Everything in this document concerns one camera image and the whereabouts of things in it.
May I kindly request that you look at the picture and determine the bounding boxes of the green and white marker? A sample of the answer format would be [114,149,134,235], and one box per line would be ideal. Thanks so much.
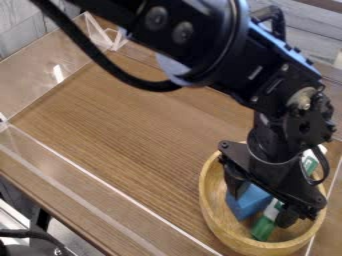
[251,149,319,242]

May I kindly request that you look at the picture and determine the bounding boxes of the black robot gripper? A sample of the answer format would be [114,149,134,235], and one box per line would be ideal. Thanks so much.
[217,136,329,230]

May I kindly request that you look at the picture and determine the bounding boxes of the clear acrylic corner bracket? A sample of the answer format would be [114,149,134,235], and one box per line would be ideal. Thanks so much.
[84,12,128,52]

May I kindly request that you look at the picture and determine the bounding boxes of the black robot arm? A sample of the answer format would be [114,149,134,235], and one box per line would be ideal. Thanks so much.
[29,0,337,228]

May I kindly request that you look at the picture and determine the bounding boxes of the blue foam block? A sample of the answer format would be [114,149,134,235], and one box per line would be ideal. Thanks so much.
[226,184,273,221]

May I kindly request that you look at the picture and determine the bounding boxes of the brown wooden bowl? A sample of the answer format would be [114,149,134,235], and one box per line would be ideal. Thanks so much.
[199,151,327,256]

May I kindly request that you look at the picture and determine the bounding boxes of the clear acrylic tray wall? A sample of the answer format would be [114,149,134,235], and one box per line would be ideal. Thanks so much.
[0,114,222,256]

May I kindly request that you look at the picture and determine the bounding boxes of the black metal table frame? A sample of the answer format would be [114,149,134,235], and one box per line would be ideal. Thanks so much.
[0,176,82,256]

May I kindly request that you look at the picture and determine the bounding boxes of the black cable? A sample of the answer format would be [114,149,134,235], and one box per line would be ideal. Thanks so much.
[0,228,59,256]

